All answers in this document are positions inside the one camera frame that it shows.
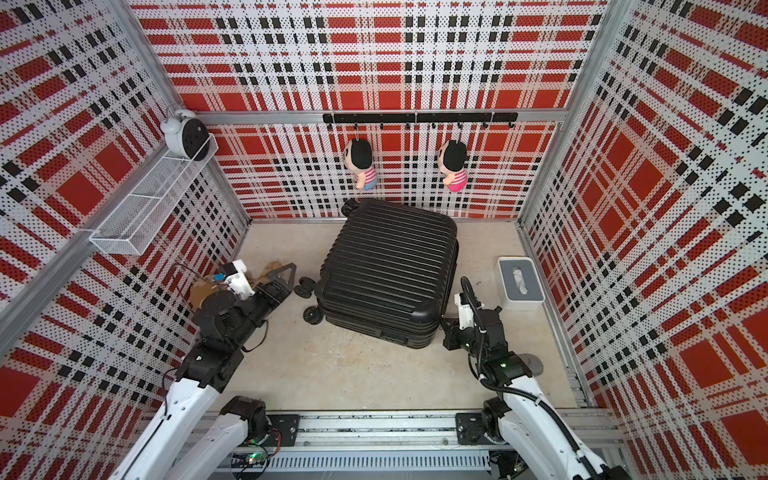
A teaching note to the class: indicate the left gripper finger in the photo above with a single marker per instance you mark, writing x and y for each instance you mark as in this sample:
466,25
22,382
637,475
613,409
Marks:
272,275
286,277

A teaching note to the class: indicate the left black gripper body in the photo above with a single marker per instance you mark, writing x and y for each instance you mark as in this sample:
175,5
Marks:
258,308

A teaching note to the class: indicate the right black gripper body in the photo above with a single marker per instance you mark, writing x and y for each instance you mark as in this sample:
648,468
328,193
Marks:
465,340

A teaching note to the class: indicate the black ribbed hard-shell suitcase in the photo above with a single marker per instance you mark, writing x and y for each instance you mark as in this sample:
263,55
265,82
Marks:
389,272

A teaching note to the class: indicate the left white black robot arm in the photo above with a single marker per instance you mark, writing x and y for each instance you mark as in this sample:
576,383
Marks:
197,383

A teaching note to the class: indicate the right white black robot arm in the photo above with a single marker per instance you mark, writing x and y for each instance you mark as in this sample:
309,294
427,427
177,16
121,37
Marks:
520,414

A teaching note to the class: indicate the brown teddy bear plush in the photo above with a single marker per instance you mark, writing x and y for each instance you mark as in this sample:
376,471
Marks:
205,286

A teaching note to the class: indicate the grey cloth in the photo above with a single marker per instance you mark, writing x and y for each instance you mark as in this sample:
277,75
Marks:
534,364

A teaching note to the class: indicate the white tissue box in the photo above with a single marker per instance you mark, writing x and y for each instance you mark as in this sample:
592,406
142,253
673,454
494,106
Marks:
518,283

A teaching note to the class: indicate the white alarm clock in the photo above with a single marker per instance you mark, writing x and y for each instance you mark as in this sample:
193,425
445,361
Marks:
185,135

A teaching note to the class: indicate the hanging doll pink shorts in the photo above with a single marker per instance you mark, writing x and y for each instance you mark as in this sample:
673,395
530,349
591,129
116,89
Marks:
452,159

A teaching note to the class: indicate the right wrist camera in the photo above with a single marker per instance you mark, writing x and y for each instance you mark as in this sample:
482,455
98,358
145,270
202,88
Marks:
467,304

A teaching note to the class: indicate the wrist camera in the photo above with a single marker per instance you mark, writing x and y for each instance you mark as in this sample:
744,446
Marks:
233,276
467,304

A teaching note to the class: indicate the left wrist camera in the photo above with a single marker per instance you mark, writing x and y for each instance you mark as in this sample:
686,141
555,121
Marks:
233,276

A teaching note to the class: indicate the white wire mesh shelf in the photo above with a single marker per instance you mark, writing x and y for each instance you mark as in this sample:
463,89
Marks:
132,225

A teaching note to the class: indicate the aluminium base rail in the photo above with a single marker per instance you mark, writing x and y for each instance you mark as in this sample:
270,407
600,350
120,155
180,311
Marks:
383,441

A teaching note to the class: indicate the black wall hook rail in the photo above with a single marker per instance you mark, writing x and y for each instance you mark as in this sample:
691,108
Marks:
420,117

